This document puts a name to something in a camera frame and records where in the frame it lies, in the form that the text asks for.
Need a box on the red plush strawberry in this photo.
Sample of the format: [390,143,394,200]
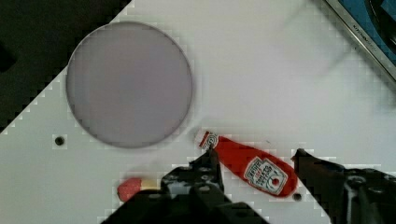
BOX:
[117,177,160,202]

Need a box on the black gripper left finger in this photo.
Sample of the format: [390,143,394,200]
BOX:
[161,147,224,198]

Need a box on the grey round plate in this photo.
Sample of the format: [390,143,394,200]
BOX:
[65,21,193,148]

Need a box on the red plush ketchup bottle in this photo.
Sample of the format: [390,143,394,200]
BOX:
[195,130,298,198]

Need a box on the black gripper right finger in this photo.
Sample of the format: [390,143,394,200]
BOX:
[292,148,396,224]

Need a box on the silver toaster oven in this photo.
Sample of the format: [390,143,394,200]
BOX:
[323,0,396,81]

